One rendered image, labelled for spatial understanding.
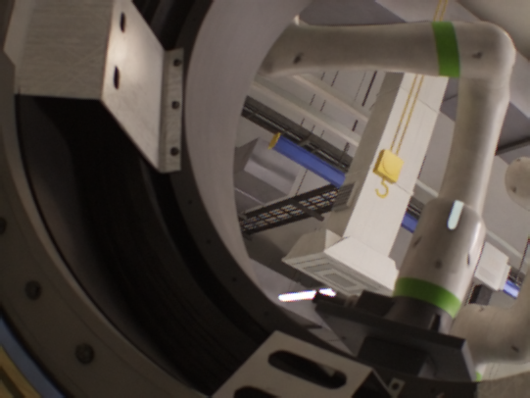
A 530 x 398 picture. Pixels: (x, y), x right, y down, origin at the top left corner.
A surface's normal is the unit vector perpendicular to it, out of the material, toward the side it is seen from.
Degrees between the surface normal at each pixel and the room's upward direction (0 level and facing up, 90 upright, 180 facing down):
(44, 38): 76
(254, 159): 90
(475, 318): 84
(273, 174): 90
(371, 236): 90
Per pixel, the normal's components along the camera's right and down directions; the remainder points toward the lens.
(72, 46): 0.33, -0.41
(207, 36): 0.93, 0.15
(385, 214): 0.37, -0.13
